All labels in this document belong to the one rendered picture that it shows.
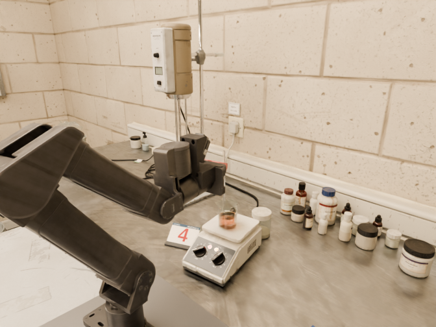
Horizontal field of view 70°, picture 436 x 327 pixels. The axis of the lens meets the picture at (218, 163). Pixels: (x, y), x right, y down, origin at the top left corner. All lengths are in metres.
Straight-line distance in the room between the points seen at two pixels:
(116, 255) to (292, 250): 0.55
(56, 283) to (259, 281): 0.49
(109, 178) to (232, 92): 0.95
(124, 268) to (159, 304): 0.19
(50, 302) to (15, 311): 0.07
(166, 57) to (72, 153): 0.69
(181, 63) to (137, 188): 0.65
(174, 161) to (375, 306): 0.54
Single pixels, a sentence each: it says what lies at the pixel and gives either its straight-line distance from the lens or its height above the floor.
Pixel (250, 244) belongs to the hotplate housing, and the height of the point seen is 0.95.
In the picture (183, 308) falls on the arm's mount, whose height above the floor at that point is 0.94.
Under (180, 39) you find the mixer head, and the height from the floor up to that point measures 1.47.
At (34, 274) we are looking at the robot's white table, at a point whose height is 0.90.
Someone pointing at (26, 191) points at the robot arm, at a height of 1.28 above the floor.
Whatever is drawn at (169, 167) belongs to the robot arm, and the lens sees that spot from 0.58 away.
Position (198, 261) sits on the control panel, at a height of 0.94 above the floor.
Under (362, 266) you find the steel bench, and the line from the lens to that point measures 0.93.
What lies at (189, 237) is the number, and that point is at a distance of 0.93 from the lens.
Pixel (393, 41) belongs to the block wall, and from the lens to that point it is 1.04.
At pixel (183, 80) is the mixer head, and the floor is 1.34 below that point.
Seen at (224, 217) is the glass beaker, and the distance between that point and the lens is 0.80.
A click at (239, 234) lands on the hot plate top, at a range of 0.81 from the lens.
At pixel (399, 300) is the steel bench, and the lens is 0.87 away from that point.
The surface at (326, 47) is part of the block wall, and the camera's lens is 1.12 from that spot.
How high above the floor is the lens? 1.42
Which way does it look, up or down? 20 degrees down
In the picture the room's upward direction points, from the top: straight up
